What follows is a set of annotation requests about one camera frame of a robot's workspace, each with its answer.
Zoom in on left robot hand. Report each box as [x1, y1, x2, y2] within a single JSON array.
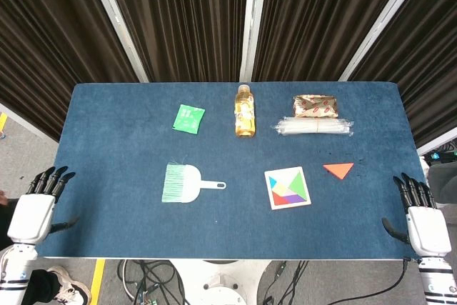
[[6, 165, 80, 245]]

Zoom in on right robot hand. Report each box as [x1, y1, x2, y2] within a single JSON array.
[[381, 172, 453, 258]]

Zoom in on orange triangle tangram piece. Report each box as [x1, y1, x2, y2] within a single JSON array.
[[322, 162, 355, 181]]

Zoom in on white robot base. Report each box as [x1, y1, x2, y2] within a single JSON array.
[[171, 260, 272, 305]]

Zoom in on green triangle tangram piece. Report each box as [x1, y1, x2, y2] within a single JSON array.
[[288, 171, 307, 201]]

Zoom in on red triangle tangram piece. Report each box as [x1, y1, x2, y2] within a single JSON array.
[[272, 192, 292, 206]]

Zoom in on wooden tangram tray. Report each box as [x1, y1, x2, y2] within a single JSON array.
[[263, 166, 312, 211]]

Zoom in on pale green hand brush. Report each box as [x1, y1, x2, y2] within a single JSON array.
[[161, 156, 227, 204]]

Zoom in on grey seat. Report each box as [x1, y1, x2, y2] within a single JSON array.
[[426, 161, 457, 206]]

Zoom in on black trouser leg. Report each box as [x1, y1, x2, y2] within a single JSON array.
[[21, 269, 61, 305]]

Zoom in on black device with cyan lights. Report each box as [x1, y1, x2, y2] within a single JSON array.
[[423, 142, 457, 166]]

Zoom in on white sneaker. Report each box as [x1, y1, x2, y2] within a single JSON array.
[[48, 265, 92, 305]]

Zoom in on yellow floor tape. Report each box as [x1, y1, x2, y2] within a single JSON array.
[[89, 259, 106, 305]]

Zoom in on bundle of clear straws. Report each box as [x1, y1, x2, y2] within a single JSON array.
[[274, 115, 355, 138]]

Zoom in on gold snack package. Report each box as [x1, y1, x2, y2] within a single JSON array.
[[292, 94, 340, 119]]

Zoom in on dark brown curtain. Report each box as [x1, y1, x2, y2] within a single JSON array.
[[0, 0, 140, 141], [251, 0, 415, 83], [348, 0, 457, 149], [101, 0, 251, 83]]

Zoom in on green foil packet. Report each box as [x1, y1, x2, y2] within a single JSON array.
[[171, 104, 206, 135]]

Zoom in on blue table cloth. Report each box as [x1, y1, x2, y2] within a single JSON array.
[[36, 81, 428, 260]]

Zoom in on yellow drink bottle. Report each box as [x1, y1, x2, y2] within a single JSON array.
[[233, 84, 257, 139]]

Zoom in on black cable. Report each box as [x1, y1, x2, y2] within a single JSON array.
[[303, 258, 410, 305], [117, 260, 189, 305], [262, 260, 310, 305]]

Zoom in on white frame rail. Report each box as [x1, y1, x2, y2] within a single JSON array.
[[416, 136, 457, 156]]

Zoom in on white table frame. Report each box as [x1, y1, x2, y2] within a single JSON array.
[[42, 255, 411, 261]]

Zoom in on white frame post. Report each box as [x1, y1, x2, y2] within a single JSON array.
[[82, 0, 149, 84], [238, 0, 269, 83], [338, 0, 433, 83]]

